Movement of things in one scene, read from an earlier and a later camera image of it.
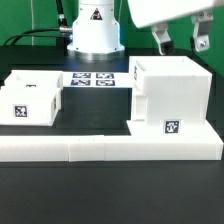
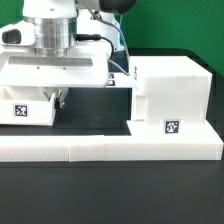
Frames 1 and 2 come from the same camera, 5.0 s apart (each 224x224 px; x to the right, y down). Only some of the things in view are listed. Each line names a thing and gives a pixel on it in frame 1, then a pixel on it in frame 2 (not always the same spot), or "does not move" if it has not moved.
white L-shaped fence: x=149 y=140 does not move
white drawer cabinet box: x=169 y=88 does not move
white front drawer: x=30 y=106 does not move
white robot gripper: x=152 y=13 → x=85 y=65
